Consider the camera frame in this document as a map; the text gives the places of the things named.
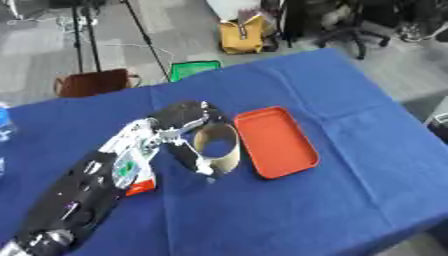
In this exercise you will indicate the orange rectangular tray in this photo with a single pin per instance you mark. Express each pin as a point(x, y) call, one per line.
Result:
point(275, 141)

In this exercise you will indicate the green box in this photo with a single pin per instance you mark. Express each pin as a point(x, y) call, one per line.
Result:
point(193, 69)

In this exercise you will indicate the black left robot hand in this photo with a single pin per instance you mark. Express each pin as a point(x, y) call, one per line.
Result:
point(182, 115)

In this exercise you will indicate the clear plastic bottle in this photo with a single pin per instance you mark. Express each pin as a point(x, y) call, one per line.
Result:
point(4, 125)

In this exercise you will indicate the orange block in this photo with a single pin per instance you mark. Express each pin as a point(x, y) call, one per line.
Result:
point(140, 187)

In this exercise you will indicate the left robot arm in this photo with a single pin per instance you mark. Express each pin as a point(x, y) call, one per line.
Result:
point(87, 186)

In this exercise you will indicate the black office chair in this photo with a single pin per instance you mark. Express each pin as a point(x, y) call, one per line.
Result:
point(353, 31)

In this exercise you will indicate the tan tape roll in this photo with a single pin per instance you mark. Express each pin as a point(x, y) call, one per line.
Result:
point(228, 159)

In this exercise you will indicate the yellow bag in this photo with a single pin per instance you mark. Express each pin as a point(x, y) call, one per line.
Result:
point(241, 36)

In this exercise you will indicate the black tripod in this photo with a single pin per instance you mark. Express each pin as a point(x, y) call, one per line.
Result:
point(111, 33)

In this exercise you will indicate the brown bag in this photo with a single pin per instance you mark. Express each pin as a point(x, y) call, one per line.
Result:
point(93, 83)

